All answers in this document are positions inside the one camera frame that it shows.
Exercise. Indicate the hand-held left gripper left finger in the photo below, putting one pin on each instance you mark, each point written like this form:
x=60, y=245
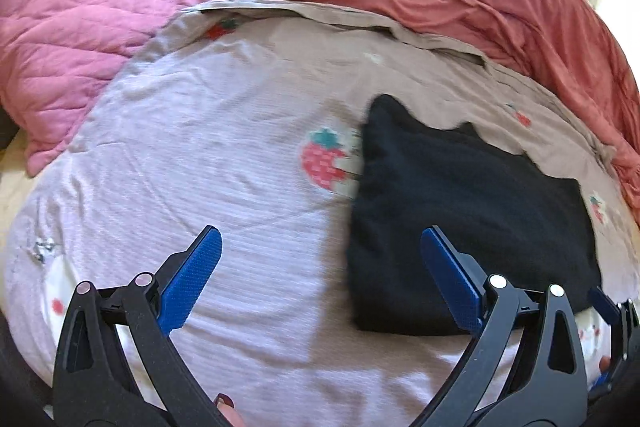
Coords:
x=192, y=279

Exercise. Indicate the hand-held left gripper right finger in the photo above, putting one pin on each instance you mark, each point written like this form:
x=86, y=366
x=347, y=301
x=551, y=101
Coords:
x=450, y=277

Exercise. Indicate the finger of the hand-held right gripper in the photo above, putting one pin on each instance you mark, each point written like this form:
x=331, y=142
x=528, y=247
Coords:
x=602, y=303

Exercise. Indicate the black garment with orange patches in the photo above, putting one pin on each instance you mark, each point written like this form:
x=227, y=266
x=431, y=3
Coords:
x=465, y=217

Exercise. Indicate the person's right hand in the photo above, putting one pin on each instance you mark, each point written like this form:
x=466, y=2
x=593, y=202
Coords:
x=605, y=363

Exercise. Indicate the person's left hand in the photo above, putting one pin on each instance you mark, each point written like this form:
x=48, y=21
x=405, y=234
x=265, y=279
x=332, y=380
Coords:
x=227, y=409

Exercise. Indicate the strawberry print bed sheet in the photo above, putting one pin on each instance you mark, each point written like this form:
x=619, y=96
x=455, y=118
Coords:
x=200, y=157

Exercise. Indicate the small metal clip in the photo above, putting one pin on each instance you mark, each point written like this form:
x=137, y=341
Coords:
x=44, y=251

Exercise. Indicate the pink quilted blanket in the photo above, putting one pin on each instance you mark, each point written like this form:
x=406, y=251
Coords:
x=100, y=7

